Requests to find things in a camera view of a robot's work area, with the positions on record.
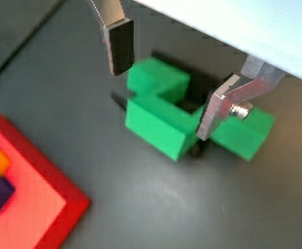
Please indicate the green stepped block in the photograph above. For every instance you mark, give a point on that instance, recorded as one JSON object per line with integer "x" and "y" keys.
{"x": 242, "y": 136}

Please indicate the red base board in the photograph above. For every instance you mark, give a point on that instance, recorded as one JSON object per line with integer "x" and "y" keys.
{"x": 47, "y": 204}

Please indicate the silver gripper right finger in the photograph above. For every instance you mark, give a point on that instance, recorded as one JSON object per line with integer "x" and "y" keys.
{"x": 229, "y": 100}

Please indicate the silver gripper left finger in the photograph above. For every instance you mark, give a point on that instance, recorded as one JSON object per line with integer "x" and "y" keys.
{"x": 117, "y": 34}

